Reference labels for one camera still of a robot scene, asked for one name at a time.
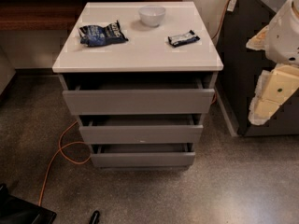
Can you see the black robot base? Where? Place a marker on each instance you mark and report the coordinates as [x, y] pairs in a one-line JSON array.
[[17, 211]]

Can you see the white bowl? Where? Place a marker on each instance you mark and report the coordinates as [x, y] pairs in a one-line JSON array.
[[151, 15]]

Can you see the grey bottom drawer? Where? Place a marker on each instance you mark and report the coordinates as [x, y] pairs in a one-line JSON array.
[[142, 155]]

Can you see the dark grey cabinet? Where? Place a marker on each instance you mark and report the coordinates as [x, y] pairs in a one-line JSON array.
[[242, 67]]

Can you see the grey drawer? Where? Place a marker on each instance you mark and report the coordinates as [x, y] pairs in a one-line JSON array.
[[124, 98], [142, 155], [140, 129]]

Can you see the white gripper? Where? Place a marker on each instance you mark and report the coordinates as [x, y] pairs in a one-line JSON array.
[[282, 42]]

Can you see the blue chip bag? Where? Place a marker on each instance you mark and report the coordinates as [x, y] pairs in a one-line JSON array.
[[98, 36]]

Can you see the grey top drawer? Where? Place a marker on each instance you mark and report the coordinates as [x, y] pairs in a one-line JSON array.
[[124, 98]]

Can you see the brown wooden bench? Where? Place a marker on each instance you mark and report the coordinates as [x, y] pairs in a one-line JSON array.
[[34, 15]]

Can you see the black round object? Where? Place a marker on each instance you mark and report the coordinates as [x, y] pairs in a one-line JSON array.
[[95, 217]]

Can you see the white cable tag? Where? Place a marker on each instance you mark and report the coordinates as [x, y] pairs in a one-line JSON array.
[[231, 5]]

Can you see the black white snack packet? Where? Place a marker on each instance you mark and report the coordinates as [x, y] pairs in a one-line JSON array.
[[184, 39]]

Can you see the grey drawer cabinet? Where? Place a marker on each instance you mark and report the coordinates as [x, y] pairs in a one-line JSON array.
[[146, 57]]

